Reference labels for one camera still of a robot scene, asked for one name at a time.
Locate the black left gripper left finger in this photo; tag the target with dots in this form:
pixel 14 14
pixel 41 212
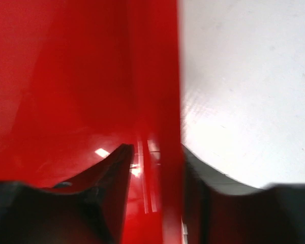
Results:
pixel 87 208

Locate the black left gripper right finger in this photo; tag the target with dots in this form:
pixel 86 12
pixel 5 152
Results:
pixel 219 209

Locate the red plastic tray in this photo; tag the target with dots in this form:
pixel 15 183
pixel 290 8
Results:
pixel 80 78

